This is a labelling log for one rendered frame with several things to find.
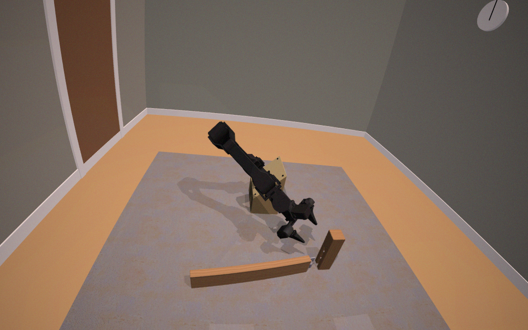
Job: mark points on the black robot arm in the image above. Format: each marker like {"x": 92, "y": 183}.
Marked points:
{"x": 222, "y": 137}

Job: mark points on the dark wooden post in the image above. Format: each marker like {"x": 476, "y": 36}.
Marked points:
{"x": 330, "y": 249}

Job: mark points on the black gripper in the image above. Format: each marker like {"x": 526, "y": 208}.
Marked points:
{"x": 287, "y": 230}

